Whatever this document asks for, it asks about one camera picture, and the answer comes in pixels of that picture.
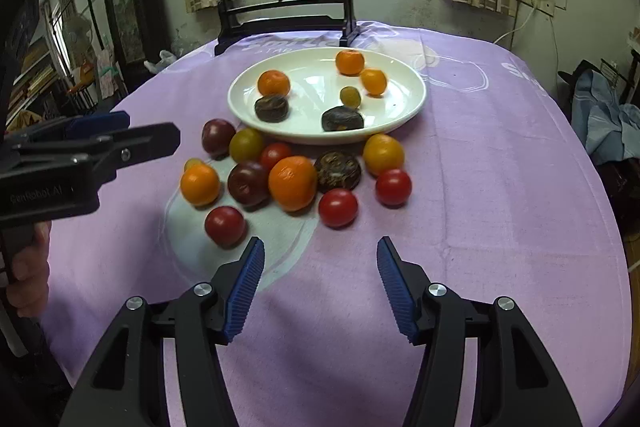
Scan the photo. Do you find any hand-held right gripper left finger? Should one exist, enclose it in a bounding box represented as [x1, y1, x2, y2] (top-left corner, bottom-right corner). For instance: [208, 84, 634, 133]
[60, 236, 266, 427]

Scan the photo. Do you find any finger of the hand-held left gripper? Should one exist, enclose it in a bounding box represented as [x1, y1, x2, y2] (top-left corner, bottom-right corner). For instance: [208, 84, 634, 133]
[11, 122, 181, 188]
[7, 111, 131, 148]

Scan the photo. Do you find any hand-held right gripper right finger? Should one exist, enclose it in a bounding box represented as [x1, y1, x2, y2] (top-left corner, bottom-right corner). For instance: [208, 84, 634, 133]
[376, 236, 584, 427]

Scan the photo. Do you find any person's left hand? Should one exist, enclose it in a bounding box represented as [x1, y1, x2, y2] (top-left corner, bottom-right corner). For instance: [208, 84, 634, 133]
[9, 221, 52, 319]

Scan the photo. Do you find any red tomato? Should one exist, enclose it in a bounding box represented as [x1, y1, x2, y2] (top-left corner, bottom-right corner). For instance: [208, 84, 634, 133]
[258, 142, 294, 172]
[204, 206, 247, 249]
[318, 188, 359, 229]
[375, 168, 413, 208]

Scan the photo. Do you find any dark purple tomato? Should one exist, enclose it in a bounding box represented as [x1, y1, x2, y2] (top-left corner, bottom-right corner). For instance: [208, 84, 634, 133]
[201, 119, 237, 157]
[227, 160, 272, 208]

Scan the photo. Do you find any cluttered shelf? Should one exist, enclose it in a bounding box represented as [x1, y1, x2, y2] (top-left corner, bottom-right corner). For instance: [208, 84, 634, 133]
[6, 39, 68, 130]

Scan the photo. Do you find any white plastic bag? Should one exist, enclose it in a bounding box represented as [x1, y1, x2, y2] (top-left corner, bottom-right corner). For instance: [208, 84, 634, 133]
[144, 50, 178, 76]

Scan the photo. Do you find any white electric fan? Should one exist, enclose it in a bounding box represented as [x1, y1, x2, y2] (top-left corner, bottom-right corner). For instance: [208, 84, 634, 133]
[65, 13, 95, 75]

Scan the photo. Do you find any yellow green tomato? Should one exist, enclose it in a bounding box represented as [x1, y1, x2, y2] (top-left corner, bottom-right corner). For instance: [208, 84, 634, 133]
[229, 127, 266, 164]

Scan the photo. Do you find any large orange tangerine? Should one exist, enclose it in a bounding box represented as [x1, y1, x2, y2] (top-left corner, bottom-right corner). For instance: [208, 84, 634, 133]
[268, 155, 318, 213]

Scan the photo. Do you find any orange yellow tomato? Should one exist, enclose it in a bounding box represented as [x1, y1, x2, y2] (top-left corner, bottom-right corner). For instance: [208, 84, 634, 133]
[362, 133, 406, 178]

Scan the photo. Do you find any purple tablecloth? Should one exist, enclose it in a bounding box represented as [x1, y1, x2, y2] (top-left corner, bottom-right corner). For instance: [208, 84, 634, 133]
[40, 19, 634, 427]

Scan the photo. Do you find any white oval plate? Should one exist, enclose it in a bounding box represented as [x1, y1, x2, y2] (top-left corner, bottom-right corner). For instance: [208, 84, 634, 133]
[227, 47, 427, 146]

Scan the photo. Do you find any blue cloth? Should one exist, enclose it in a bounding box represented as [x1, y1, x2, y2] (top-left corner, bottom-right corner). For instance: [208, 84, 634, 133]
[570, 66, 640, 154]

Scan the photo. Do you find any white cable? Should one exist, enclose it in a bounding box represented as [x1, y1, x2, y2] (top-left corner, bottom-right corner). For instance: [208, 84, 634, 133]
[494, 5, 537, 48]

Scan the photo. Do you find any white wall socket strip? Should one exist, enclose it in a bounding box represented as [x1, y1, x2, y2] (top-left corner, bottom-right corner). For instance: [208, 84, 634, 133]
[516, 0, 557, 16]

